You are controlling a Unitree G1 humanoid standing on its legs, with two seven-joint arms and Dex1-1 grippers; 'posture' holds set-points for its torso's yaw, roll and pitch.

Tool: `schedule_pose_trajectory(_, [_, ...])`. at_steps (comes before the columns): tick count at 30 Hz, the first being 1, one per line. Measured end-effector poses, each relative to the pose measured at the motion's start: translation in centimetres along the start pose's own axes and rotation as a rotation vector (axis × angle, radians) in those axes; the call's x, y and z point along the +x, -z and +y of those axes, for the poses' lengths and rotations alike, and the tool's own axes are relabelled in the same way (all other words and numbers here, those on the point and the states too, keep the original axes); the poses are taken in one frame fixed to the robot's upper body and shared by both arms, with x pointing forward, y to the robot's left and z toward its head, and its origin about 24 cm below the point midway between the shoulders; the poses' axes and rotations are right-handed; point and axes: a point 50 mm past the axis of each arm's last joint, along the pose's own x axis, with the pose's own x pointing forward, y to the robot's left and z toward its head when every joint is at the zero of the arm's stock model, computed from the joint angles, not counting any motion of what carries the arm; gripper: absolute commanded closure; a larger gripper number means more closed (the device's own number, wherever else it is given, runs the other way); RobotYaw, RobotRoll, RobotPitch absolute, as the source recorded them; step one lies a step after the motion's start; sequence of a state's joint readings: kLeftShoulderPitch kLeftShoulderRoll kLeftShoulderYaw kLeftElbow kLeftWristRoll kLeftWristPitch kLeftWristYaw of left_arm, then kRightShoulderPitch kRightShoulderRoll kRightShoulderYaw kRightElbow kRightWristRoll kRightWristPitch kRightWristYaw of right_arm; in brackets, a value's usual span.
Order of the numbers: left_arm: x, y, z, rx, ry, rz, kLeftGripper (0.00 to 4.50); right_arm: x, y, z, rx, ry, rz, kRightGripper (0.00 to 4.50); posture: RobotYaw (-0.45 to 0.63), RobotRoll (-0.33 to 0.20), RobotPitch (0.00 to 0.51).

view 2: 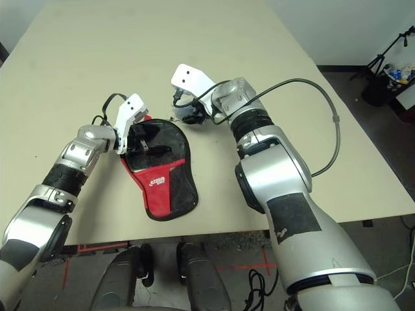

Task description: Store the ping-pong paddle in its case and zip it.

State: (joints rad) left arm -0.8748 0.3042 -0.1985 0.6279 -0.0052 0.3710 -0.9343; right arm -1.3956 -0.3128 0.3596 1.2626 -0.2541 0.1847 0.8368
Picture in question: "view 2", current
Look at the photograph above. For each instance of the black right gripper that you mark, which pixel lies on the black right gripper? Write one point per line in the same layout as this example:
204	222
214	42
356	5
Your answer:
201	117

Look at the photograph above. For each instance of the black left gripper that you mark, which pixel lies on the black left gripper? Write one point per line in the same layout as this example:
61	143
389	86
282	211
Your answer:
136	144

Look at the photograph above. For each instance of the blue and white plush toy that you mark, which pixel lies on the blue and white plush toy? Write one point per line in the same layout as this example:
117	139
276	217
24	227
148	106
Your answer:
183	111

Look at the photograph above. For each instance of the black and red paddle case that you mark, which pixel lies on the black and red paddle case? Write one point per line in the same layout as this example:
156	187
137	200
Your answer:
159	194

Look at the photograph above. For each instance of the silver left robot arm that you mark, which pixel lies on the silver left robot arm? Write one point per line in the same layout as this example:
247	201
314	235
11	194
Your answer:
78	152

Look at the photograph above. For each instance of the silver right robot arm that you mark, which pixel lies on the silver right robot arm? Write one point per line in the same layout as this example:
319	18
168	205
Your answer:
285	181

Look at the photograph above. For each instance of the grey left robot leg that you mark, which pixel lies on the grey left robot leg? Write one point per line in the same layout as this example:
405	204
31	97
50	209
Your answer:
116	282

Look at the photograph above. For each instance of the grey robot leg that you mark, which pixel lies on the grey robot leg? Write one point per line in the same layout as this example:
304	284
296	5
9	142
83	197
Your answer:
116	282
202	278

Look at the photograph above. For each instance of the grey right robot leg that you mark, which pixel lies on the grey right robot leg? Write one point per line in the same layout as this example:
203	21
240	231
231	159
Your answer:
202	278

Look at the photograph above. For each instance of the black metal stand leg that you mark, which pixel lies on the black metal stand leg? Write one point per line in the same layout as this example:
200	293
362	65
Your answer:
2	53

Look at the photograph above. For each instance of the black trash bin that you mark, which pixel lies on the black trash bin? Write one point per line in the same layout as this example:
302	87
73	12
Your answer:
376	94

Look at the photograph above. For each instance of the black tripod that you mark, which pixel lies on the black tripod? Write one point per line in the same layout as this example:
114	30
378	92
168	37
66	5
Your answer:
379	61

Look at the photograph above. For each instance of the small black block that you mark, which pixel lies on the small black block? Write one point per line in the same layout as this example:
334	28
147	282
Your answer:
367	223

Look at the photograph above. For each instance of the colourful rubbish in bag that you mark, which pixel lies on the colourful rubbish in bag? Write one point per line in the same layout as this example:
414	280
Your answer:
398	74

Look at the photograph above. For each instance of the white panel with maroon base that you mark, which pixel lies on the white panel with maroon base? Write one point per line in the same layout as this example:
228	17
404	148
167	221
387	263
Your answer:
409	97

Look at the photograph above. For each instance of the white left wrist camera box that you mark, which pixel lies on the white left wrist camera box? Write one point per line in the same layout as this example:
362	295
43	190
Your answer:
131	107

